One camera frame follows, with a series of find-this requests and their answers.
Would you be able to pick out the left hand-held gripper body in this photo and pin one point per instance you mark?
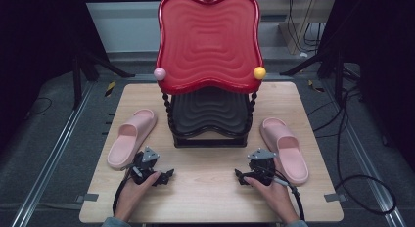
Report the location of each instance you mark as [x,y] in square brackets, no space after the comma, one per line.
[143,163]

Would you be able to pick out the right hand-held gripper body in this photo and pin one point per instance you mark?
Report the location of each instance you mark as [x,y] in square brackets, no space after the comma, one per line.
[262,166]

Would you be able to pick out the pink slipper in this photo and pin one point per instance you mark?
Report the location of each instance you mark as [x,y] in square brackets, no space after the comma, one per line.
[130,142]
[288,155]

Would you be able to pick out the person's left hand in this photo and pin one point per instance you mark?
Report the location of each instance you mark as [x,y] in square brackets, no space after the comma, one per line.
[132,197]

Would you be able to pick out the person's right hand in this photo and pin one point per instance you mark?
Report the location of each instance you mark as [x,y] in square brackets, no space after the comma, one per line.
[277,201]

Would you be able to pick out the grey tape strip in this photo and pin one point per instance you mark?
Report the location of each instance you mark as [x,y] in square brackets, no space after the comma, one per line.
[335,197]
[88,197]

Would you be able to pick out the yellow and black floor tape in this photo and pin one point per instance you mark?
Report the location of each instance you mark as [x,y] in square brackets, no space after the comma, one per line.
[314,86]
[110,88]

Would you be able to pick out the black tripod stand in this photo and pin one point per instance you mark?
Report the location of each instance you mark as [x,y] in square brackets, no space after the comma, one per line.
[77,80]
[339,73]

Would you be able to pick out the dark curtain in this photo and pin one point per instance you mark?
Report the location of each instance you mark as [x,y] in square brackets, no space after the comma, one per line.
[385,57]
[36,57]

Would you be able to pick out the metal floor rail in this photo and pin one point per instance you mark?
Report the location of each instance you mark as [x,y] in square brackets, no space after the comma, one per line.
[49,165]
[368,171]

